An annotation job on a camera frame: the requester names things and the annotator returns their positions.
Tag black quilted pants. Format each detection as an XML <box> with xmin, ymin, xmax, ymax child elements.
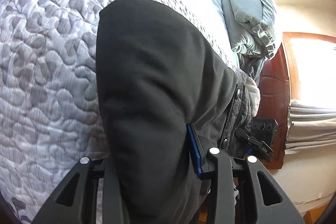
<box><xmin>96</xmin><ymin>0</ymin><xmax>252</xmax><ymax>223</ymax></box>

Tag dark wooden headboard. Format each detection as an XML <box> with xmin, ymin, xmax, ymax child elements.
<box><xmin>257</xmin><ymin>46</ymin><xmax>290</xmax><ymax>170</ymax></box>

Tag white fleece blanket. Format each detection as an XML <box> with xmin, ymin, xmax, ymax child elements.
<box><xmin>245</xmin><ymin>77</ymin><xmax>261</xmax><ymax>117</ymax></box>

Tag dark grey fleece garment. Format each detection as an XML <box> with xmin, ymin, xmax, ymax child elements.
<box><xmin>238</xmin><ymin>53</ymin><xmax>265</xmax><ymax>86</ymax></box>

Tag grey quilted bedspread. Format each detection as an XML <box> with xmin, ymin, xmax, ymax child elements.
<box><xmin>1</xmin><ymin>0</ymin><xmax>245</xmax><ymax>223</ymax></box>

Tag grey-blue folded duvet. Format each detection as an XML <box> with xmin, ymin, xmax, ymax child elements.
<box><xmin>221</xmin><ymin>0</ymin><xmax>282</xmax><ymax>60</ymax></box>

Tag beige curtain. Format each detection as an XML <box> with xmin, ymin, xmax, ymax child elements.
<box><xmin>285</xmin><ymin>100</ymin><xmax>335</xmax><ymax>155</ymax></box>

